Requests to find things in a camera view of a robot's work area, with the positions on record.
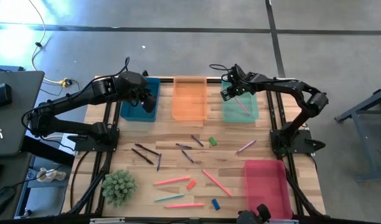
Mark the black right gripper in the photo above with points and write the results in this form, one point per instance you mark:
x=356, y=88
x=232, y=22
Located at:
x=240, y=82

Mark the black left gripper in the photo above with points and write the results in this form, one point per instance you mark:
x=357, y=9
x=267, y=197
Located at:
x=133, y=85

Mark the pink pencil orange tip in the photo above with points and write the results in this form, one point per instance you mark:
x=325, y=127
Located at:
x=172, y=180
x=242, y=106

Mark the black pen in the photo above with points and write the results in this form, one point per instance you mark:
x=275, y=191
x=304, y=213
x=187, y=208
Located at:
x=147, y=149
x=142, y=156

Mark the green eraser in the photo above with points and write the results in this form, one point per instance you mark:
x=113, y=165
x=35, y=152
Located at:
x=213, y=141

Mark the purple pen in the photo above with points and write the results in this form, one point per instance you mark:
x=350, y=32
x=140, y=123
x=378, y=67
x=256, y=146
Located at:
x=246, y=147

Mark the dark blue crayon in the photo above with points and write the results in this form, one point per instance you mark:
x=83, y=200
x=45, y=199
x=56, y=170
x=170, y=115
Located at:
x=187, y=156

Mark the pink pencil grey tip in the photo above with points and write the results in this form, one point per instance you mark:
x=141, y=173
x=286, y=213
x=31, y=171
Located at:
x=217, y=183

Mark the teal pen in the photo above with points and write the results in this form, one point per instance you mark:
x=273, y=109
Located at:
x=169, y=197

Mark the pink pen orange cap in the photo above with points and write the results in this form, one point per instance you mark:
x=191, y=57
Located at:
x=184, y=205

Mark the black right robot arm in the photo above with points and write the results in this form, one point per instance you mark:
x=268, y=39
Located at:
x=287, y=87

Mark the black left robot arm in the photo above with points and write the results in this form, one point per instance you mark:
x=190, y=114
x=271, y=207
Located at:
x=72, y=99

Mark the teal translucent bin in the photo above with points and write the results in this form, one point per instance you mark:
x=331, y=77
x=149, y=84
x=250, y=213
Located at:
x=231, y=113

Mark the blue plastic bin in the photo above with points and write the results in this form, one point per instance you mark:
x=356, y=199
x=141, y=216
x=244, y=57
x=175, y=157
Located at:
x=131, y=112

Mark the orange translucent bin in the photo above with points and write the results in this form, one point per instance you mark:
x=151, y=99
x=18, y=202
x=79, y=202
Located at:
x=189, y=99

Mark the yellow plug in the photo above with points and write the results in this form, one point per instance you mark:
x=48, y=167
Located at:
x=64, y=82

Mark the green artificial plant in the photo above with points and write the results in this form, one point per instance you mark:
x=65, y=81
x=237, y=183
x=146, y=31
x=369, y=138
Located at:
x=119, y=188

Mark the orange eraser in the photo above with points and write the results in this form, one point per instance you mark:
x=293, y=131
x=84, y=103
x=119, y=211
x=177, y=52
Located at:
x=191, y=184

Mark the red translucent bin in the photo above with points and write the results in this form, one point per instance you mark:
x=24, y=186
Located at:
x=265, y=186

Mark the blue eraser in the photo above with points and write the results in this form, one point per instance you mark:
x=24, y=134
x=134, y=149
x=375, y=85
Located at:
x=215, y=204

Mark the black desk beam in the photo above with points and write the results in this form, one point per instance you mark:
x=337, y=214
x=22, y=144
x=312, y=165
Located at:
x=47, y=152

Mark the dark grey desk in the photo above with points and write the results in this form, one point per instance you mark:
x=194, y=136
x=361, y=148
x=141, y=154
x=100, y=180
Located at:
x=16, y=118

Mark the grey metal cart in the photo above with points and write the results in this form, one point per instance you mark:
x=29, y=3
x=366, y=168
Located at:
x=361, y=143

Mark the black box device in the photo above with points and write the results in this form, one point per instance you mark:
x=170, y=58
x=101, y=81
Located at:
x=0, y=96

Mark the black computer mouse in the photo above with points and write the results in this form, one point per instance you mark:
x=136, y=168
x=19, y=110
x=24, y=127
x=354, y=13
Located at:
x=2, y=200

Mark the black aluminium table frame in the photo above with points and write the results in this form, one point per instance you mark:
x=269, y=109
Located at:
x=269, y=115

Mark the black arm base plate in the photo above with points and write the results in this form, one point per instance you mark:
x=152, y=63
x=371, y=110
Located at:
x=276, y=147
x=81, y=146

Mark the silver metal bracket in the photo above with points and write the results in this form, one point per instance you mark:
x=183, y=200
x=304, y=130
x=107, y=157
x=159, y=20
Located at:
x=106, y=220
x=282, y=221

